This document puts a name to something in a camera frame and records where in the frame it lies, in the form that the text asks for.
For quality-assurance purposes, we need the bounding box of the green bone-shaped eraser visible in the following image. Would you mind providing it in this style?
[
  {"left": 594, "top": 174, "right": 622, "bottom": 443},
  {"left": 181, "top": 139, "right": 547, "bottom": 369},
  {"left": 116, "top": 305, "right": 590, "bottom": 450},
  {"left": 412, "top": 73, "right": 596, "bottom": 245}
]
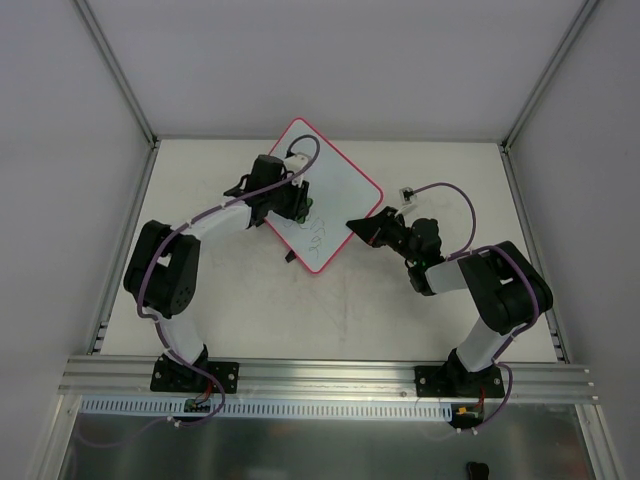
[{"left": 295, "top": 198, "right": 313, "bottom": 224}]

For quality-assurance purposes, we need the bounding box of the pink framed whiteboard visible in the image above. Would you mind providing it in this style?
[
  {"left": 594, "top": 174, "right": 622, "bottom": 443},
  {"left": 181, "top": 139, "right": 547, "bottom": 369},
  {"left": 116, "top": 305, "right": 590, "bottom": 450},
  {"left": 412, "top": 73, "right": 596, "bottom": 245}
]
[{"left": 266, "top": 117, "right": 384, "bottom": 274}]

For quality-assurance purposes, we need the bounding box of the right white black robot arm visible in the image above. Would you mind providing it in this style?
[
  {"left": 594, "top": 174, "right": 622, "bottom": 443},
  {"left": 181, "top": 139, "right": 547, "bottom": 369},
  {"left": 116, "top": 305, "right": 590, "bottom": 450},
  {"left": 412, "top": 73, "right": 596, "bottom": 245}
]
[{"left": 346, "top": 207, "right": 553, "bottom": 396}]

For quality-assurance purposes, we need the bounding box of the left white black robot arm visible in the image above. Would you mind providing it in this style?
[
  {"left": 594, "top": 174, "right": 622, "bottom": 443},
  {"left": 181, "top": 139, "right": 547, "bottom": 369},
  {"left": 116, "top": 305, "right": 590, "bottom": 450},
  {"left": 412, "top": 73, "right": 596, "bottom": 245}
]
[{"left": 123, "top": 153, "right": 316, "bottom": 390}]

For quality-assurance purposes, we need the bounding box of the black object bottom edge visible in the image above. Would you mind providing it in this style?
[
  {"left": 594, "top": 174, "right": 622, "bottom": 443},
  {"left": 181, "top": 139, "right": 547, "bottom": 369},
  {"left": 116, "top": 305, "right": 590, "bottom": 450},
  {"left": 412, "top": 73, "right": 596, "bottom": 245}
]
[{"left": 466, "top": 462, "right": 490, "bottom": 480}]

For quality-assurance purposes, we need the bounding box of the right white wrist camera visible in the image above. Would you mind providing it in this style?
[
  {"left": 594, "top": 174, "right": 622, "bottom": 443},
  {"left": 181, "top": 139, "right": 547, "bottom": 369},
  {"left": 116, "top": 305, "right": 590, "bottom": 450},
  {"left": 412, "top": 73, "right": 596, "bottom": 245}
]
[{"left": 397, "top": 187, "right": 416, "bottom": 216}]

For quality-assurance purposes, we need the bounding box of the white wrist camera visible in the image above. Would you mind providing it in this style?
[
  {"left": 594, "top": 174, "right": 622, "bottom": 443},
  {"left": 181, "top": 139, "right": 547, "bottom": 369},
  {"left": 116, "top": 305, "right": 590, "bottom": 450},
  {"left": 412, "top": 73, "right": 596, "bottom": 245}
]
[
  {"left": 283, "top": 153, "right": 311, "bottom": 174},
  {"left": 397, "top": 187, "right": 416, "bottom": 216}
]

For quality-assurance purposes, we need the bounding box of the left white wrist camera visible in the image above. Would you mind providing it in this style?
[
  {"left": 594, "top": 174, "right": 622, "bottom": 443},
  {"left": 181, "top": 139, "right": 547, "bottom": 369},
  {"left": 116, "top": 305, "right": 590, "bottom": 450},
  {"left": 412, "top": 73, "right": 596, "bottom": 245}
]
[{"left": 283, "top": 153, "right": 311, "bottom": 174}]

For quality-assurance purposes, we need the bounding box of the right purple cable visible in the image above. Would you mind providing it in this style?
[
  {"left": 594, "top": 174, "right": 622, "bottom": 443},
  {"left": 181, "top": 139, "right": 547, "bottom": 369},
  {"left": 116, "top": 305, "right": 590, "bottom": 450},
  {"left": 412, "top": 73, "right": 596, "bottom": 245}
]
[{"left": 407, "top": 182, "right": 541, "bottom": 435}]

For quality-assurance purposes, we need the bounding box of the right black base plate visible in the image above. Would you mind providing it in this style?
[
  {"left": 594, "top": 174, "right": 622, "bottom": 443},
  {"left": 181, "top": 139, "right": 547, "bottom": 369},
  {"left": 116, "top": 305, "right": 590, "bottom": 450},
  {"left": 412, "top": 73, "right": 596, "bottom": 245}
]
[{"left": 413, "top": 365, "right": 505, "bottom": 399}]

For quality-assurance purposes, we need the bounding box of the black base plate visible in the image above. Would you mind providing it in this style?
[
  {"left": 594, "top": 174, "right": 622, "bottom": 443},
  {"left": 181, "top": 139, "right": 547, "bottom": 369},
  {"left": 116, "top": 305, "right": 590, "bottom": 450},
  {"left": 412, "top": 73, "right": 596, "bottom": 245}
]
[
  {"left": 150, "top": 356, "right": 240, "bottom": 394},
  {"left": 413, "top": 365, "right": 505, "bottom": 399}
]

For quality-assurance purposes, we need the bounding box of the white slotted cable duct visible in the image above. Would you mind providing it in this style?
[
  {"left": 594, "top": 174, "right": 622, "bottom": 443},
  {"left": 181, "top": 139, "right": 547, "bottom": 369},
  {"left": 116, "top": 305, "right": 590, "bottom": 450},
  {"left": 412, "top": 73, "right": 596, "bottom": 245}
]
[{"left": 79, "top": 395, "right": 453, "bottom": 423}]

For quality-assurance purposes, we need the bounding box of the left aluminium frame post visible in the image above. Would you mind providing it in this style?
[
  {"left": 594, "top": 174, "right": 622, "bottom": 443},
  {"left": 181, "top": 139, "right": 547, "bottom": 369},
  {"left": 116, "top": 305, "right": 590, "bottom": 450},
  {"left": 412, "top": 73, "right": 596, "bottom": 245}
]
[{"left": 71, "top": 0, "right": 158, "bottom": 147}]

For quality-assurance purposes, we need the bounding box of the aluminium frame post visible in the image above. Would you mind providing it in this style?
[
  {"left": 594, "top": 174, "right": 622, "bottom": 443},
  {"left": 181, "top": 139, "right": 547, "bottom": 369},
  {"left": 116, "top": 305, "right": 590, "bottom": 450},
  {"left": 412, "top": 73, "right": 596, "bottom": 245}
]
[
  {"left": 71, "top": 0, "right": 158, "bottom": 147},
  {"left": 500, "top": 0, "right": 601, "bottom": 153}
]

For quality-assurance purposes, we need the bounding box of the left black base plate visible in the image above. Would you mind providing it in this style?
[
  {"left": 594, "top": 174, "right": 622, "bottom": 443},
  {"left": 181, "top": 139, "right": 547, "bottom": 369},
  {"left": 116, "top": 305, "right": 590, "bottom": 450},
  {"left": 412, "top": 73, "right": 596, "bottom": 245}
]
[{"left": 150, "top": 356, "right": 240, "bottom": 394}]

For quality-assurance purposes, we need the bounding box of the aluminium mounting rail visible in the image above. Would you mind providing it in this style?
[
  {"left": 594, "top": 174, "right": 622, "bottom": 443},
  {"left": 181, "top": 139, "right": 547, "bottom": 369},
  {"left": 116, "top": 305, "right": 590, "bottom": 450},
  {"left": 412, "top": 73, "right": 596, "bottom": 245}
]
[{"left": 57, "top": 355, "right": 600, "bottom": 404}]

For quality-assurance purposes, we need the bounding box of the right aluminium frame post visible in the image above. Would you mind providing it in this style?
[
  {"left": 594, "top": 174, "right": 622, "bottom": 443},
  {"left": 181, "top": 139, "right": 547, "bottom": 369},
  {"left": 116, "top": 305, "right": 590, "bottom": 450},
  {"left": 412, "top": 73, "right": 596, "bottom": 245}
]
[{"left": 500, "top": 0, "right": 601, "bottom": 153}]

